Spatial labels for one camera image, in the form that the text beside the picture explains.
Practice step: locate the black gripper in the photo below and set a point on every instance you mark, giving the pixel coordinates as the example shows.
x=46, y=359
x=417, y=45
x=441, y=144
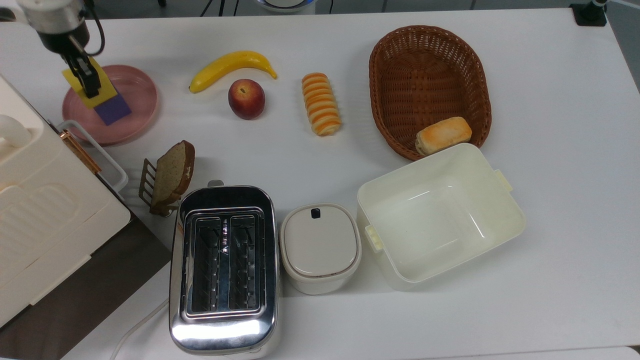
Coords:
x=62, y=40

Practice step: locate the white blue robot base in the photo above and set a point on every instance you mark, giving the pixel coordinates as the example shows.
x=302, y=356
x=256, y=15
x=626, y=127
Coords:
x=286, y=4

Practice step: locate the pink plate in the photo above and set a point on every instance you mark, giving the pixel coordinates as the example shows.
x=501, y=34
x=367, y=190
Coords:
x=135, y=95

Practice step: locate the brown toast rack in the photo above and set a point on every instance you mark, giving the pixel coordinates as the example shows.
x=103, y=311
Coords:
x=146, y=185

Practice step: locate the toast slice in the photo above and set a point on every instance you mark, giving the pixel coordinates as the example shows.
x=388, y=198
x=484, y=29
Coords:
x=172, y=172

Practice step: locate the yellow banana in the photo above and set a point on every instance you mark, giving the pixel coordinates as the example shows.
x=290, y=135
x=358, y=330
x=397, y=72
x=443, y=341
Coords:
x=230, y=65

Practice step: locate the red peach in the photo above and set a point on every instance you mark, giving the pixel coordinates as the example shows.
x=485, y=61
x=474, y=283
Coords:
x=246, y=99

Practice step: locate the orange striped bread loaf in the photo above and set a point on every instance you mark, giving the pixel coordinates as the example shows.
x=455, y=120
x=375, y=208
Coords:
x=321, y=105

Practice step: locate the cream chrome toaster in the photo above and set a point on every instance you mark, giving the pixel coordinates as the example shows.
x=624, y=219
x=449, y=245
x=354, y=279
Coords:
x=225, y=270

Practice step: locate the small white lidded bin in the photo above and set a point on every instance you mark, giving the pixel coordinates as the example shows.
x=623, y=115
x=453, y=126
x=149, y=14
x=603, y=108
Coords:
x=320, y=247

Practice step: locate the brown wicker basket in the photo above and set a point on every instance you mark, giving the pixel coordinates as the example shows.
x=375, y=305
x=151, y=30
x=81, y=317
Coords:
x=430, y=75

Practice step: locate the golden bread roll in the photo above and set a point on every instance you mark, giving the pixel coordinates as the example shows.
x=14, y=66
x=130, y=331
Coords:
x=442, y=135

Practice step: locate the white plastic open box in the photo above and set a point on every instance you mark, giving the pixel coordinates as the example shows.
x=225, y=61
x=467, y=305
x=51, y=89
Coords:
x=440, y=220

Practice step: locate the black table clamp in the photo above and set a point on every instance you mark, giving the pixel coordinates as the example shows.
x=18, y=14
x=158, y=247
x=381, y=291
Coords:
x=589, y=12

